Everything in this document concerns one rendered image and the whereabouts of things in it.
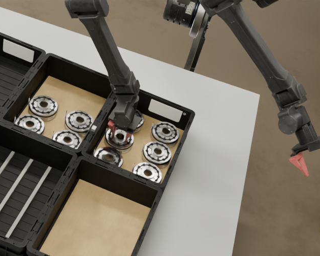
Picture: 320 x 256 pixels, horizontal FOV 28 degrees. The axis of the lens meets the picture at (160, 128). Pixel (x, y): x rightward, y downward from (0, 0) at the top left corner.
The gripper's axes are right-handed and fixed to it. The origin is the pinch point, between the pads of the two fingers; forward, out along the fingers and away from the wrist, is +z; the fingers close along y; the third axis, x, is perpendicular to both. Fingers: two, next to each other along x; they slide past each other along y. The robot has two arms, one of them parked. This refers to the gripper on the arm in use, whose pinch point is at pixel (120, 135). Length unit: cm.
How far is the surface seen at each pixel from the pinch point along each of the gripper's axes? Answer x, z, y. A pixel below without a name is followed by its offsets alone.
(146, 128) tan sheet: 12.3, 4.3, 5.9
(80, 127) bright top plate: -4.0, 0.8, -14.0
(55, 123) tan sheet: -4.5, 3.9, -23.3
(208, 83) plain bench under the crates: 66, 18, 17
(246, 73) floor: 171, 88, 29
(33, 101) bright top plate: -1.6, 1.0, -33.8
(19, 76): 9.3, 4.0, -45.9
